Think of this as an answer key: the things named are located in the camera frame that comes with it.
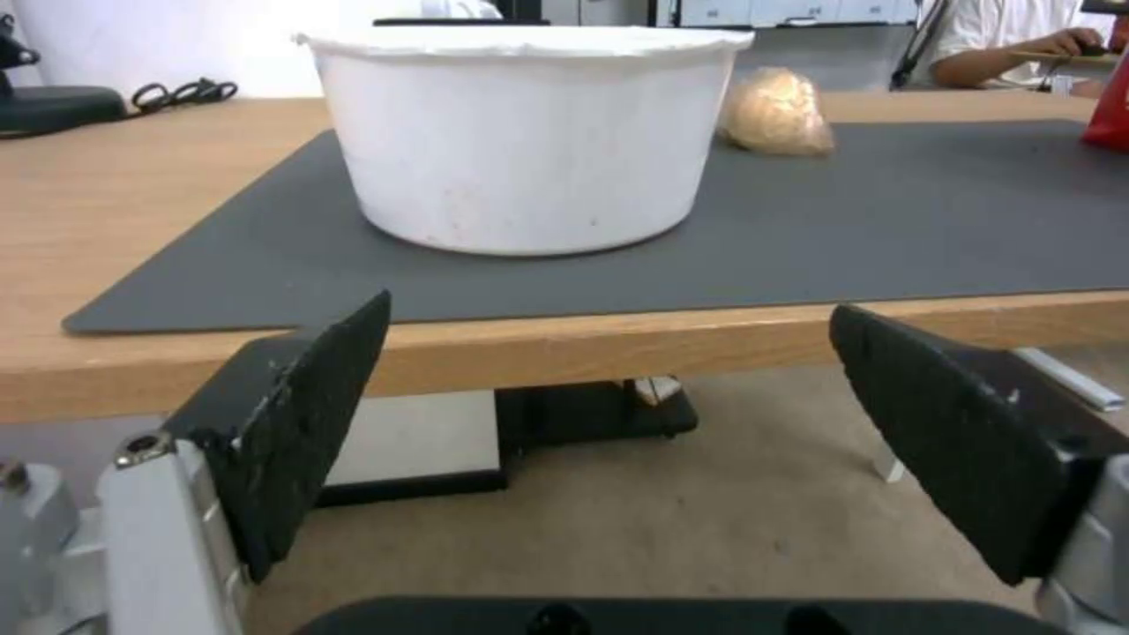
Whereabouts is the black device base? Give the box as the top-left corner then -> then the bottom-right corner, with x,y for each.
0,84 -> 127,138

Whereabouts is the person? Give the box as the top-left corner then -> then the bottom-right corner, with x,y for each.
930,0 -> 1129,91

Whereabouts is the red packet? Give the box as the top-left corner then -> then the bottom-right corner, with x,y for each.
1080,73 -> 1129,154

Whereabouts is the black table foot base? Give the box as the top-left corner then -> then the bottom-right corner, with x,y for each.
312,374 -> 702,509

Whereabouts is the white round takeout container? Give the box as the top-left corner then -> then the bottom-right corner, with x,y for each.
290,25 -> 757,258

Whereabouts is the black coiled cable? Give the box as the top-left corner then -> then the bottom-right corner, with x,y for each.
129,78 -> 240,111

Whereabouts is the person's hand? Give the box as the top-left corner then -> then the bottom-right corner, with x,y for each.
1021,27 -> 1106,59

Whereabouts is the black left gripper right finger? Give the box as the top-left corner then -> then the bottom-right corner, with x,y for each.
827,303 -> 1129,635

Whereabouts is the dark grey table mat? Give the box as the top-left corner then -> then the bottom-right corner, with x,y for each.
61,118 -> 1129,336

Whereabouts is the crumpled brown paper ball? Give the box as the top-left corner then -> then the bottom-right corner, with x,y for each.
714,65 -> 836,157

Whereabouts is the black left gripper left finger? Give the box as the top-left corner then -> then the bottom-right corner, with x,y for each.
0,288 -> 393,635

